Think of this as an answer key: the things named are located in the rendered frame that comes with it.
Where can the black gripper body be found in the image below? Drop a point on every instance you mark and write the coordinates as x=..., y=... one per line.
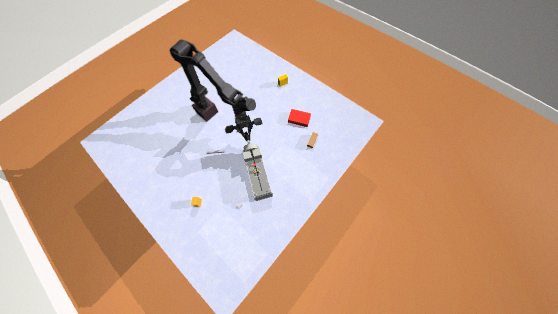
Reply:
x=230, y=128

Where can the tan rectangular block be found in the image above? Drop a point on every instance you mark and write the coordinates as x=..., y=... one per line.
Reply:
x=312, y=139

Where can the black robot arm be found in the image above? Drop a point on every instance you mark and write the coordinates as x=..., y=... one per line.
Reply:
x=182, y=52

